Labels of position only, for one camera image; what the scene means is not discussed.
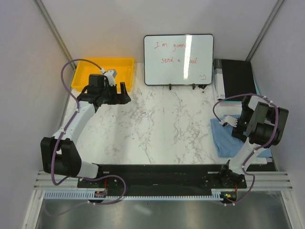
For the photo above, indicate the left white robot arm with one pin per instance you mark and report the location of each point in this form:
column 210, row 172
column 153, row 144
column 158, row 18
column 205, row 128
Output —
column 59, row 153

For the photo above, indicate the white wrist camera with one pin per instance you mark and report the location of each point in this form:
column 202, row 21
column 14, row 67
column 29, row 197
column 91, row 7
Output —
column 229, row 120
column 110, row 75

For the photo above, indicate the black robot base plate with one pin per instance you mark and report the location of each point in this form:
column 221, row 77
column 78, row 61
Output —
column 166, row 179

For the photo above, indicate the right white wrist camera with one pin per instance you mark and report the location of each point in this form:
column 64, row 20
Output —
column 229, row 120

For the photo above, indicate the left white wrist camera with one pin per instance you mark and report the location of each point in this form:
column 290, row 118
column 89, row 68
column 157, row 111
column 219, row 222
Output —
column 110, row 75

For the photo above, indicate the blue long sleeve shirt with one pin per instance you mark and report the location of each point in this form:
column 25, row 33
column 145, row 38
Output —
column 226, row 145

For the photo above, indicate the black binder folder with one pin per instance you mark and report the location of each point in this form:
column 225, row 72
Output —
column 232, row 77

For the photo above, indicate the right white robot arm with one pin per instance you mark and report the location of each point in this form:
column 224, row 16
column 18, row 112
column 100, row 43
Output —
column 260, row 126

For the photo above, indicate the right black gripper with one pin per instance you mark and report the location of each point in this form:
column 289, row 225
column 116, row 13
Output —
column 237, row 132

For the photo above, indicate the small whiteboard with red writing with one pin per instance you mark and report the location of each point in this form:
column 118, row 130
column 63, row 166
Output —
column 178, row 59

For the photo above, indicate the white slotted cable duct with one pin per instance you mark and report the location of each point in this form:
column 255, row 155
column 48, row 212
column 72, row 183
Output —
column 91, row 194

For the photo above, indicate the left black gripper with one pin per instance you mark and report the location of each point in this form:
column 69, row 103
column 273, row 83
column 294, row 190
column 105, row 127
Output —
column 121, row 98

